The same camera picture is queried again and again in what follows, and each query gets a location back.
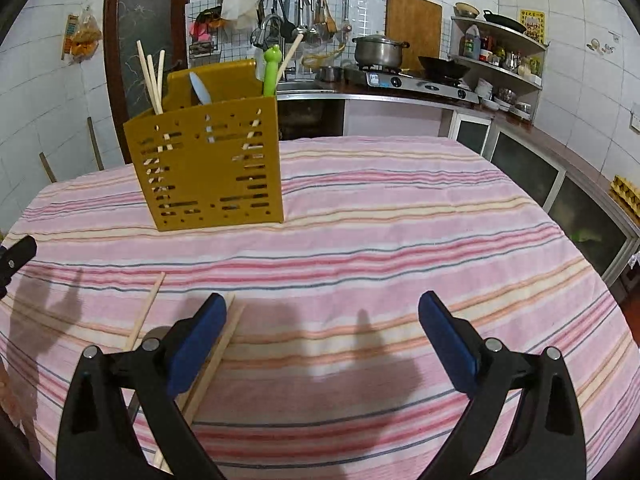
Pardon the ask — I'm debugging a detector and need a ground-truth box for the yellow perforated utensil holder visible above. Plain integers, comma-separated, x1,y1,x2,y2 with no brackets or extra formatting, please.
122,58,285,232

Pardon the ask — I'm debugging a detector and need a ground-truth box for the green handled utensil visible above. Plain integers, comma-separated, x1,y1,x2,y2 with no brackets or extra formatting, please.
262,45,282,98

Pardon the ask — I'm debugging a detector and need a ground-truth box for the sink faucet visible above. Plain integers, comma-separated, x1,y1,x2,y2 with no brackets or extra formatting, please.
251,14,286,47

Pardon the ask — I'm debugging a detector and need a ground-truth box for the metal corner shelf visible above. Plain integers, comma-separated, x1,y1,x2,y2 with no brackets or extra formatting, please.
448,15,548,123

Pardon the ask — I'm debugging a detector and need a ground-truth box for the egg tray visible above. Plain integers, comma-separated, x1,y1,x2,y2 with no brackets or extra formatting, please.
609,175,640,222

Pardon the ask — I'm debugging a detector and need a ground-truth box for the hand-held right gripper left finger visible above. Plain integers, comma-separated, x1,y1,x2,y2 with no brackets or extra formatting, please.
56,293,228,480

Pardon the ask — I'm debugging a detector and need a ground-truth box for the black wok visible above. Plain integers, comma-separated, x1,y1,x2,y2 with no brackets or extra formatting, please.
417,55,472,81

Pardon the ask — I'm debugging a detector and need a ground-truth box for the orange plastic bag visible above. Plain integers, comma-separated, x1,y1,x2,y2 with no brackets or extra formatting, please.
61,7,103,63

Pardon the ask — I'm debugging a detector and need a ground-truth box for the glass door cabinet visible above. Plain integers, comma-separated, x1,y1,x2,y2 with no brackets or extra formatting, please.
447,107,640,286

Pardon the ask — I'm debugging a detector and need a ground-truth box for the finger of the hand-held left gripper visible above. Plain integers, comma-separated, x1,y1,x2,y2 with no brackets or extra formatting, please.
0,235,38,296

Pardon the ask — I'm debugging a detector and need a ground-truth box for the gas stove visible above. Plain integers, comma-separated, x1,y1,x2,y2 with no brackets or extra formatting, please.
344,66,481,106

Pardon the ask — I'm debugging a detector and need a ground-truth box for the dark brown door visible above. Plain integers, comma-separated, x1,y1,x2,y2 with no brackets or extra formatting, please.
103,0,193,163

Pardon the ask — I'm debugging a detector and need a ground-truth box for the wooden chopstick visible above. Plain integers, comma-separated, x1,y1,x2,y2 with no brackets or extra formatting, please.
146,55,164,115
151,301,247,473
123,271,167,352
136,40,162,116
175,292,237,411
156,50,167,111
242,31,305,152

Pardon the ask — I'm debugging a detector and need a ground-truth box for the black pan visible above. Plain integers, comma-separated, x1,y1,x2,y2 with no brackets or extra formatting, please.
482,9,527,34

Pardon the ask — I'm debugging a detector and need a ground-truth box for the steel cooking pot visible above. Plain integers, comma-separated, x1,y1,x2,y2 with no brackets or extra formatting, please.
351,34,410,68

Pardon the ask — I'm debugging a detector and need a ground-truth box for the wooden cutting board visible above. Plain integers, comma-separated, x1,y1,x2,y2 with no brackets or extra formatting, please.
385,0,443,72

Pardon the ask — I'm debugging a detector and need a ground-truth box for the metal fork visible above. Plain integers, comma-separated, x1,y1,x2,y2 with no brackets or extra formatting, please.
188,71,217,143

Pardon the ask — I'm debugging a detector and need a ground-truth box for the yellow wall poster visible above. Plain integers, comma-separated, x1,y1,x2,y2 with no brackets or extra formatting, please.
520,9,546,45

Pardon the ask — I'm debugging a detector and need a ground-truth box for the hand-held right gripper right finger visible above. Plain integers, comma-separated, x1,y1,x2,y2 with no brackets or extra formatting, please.
418,291,587,480

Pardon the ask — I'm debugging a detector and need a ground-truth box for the cooking oil bottle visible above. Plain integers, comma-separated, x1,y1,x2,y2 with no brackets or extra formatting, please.
462,25,482,59

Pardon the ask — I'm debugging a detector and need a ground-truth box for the pink striped tablecloth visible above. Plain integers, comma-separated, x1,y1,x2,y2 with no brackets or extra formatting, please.
0,135,640,480

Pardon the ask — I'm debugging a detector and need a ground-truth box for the wooden chair back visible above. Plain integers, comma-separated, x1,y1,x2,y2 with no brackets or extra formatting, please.
39,116,106,184

